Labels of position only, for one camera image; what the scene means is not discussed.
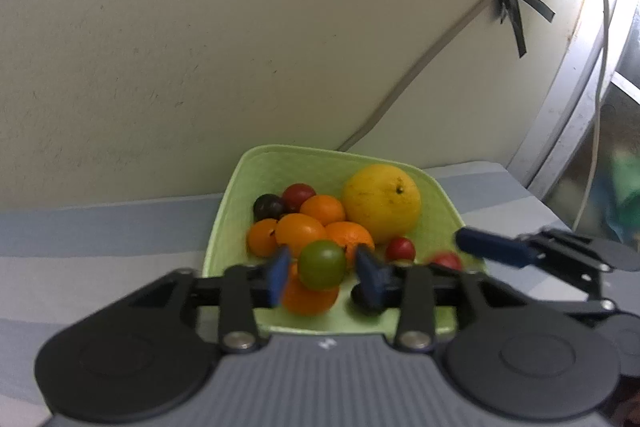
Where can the dark red tomato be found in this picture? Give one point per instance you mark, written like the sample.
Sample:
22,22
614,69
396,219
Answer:
298,196

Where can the dark purple plum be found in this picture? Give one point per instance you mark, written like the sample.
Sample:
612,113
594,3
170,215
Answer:
357,299

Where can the orange tomato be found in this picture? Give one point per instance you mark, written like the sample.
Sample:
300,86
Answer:
261,238

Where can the red cherry tomato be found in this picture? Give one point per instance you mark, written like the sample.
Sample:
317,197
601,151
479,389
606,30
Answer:
400,249
446,261

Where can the large mandarin orange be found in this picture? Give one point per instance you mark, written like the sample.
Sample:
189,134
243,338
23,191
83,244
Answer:
310,300

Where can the small dark purple tomato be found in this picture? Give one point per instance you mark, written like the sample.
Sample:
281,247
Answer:
267,207

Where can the yellow grapefruit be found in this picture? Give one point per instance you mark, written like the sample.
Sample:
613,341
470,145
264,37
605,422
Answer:
382,202

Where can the light green tomato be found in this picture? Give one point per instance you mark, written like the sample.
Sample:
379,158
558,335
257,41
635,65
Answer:
322,264

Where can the small mandarin orange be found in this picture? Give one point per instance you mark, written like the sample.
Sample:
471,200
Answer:
322,209

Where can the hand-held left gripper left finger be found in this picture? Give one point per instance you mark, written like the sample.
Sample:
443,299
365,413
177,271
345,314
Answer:
277,277

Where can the green plastic tray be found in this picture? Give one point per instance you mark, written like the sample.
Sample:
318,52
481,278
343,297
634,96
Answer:
235,207

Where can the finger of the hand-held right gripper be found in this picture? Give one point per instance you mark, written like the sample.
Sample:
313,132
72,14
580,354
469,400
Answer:
492,244
550,302

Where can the aluminium window frame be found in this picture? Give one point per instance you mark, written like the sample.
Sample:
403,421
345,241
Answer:
560,107

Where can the striped bed sheet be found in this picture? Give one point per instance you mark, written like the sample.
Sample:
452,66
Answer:
100,257

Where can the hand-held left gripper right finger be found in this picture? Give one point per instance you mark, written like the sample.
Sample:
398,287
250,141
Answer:
367,274

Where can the smooth orange fruit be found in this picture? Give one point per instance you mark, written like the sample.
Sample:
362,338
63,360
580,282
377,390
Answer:
299,232

